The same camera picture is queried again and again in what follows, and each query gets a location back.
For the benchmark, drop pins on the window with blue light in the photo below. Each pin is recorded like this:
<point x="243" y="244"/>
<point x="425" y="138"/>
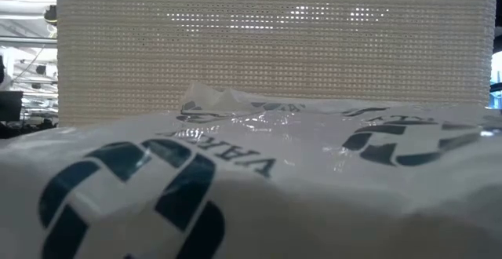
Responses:
<point x="496" y="74"/>

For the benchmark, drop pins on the white perforated plastic basket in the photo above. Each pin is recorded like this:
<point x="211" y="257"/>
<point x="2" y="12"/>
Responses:
<point x="274" y="55"/>

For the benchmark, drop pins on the clear printed plastic package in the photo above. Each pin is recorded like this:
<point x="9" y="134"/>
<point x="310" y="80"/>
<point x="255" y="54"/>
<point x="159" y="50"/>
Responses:
<point x="274" y="196"/>

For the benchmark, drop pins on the black monitor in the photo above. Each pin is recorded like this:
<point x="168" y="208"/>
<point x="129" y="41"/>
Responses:
<point x="9" y="105"/>

